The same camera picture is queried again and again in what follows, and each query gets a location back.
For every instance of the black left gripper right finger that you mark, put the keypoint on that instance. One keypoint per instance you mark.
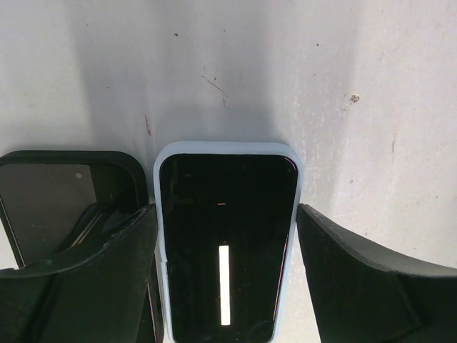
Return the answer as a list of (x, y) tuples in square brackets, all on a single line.
[(364, 292)]

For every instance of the black phone light blue case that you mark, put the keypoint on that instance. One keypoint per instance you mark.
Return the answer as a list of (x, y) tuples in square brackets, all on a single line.
[(226, 214)]

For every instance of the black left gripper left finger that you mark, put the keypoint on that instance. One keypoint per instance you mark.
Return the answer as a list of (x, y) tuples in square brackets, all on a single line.
[(92, 292)]

